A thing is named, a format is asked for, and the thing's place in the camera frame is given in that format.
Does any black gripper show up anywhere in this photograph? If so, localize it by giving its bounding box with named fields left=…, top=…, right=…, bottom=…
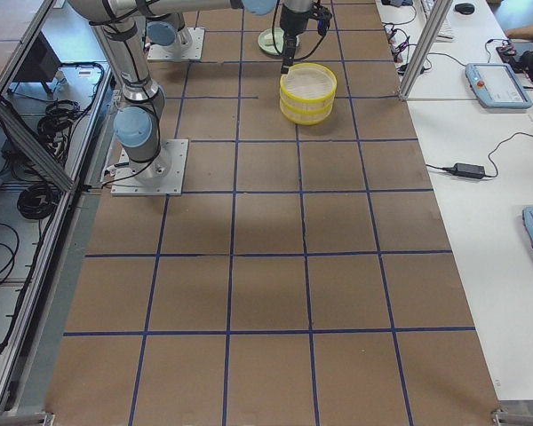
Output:
left=280, top=4, right=331, bottom=75

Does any yellow steamer layer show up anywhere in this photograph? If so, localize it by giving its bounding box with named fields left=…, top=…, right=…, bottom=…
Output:
left=280, top=63, right=338, bottom=103
left=279, top=90, right=334, bottom=125

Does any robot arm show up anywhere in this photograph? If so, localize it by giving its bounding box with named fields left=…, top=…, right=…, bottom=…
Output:
left=70, top=1, right=243, bottom=193

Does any light green plate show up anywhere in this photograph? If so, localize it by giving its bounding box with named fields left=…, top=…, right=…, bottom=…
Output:
left=258, top=27, right=284, bottom=57

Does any white keyboard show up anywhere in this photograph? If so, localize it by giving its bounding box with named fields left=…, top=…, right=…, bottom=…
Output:
left=420, top=0, right=455, bottom=42

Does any black computer mouse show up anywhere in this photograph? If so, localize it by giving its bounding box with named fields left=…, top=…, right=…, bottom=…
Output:
left=454, top=3, right=475, bottom=15

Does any teach pendant far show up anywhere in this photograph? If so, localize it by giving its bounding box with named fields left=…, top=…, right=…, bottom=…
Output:
left=465, top=63, right=532, bottom=110

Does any black power adapter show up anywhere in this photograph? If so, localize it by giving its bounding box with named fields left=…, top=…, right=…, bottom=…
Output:
left=442, top=162, right=486, bottom=179

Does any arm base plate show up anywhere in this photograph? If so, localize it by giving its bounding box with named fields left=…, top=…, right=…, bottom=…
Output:
left=147, top=22, right=205, bottom=62
left=110, top=139, right=189, bottom=196

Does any aluminium frame post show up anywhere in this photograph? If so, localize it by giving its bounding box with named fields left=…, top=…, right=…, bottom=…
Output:
left=398, top=0, right=452, bottom=101

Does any black coiled cable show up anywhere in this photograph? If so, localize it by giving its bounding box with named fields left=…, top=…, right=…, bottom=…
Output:
left=16, top=182, right=57, bottom=221

